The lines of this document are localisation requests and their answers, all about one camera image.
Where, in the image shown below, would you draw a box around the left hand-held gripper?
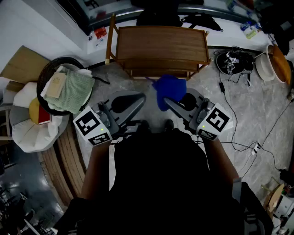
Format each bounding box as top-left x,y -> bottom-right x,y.
73,90 -> 147,147

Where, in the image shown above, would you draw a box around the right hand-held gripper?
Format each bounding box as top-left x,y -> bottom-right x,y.
163,88 -> 234,141

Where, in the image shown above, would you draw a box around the blue cloth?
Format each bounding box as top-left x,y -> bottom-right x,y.
152,74 -> 187,112

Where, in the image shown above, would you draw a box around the person's right forearm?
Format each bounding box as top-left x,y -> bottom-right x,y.
202,137 -> 241,184

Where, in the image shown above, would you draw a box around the person's left forearm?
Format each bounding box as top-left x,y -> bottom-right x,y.
79,140 -> 115,201

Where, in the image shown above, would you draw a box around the black rounded object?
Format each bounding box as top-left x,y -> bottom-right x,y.
137,120 -> 150,134
164,119 -> 175,133

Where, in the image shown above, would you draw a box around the black tub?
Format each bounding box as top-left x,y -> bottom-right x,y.
215,50 -> 254,75

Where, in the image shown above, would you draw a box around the green knitted blanket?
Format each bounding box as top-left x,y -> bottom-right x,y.
43,68 -> 96,115

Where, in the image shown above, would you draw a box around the red packet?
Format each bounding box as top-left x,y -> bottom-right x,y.
94,27 -> 108,39

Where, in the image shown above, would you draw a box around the beige book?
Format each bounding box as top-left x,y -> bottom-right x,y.
45,72 -> 67,99

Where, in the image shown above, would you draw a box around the white plastic basin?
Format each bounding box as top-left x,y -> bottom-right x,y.
254,51 -> 276,83

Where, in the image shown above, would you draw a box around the black backpack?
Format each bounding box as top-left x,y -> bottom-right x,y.
135,9 -> 184,27

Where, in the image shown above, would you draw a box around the red book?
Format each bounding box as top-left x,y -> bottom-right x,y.
38,104 -> 52,125

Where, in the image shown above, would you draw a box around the person's black clothing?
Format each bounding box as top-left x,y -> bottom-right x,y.
54,128 -> 274,235

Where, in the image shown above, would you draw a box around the black wicker basket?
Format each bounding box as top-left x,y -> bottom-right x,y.
36,56 -> 111,117

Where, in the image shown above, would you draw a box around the white flower cushion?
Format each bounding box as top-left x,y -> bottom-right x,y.
11,81 -> 69,153

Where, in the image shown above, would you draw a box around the brown cardboard sheet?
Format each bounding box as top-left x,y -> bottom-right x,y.
0,45 -> 51,84

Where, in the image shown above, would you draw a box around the grey stool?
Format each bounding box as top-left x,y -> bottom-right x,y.
8,105 -> 71,152

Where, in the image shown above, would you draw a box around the cardboard box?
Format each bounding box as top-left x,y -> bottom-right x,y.
263,183 -> 285,215

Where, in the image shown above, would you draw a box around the black power cable with adapter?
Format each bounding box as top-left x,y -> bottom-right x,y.
218,73 -> 259,152

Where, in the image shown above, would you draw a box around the black strap bag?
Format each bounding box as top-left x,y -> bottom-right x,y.
180,12 -> 224,32

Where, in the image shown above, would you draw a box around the black window frame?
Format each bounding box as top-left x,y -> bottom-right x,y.
55,0 -> 255,36

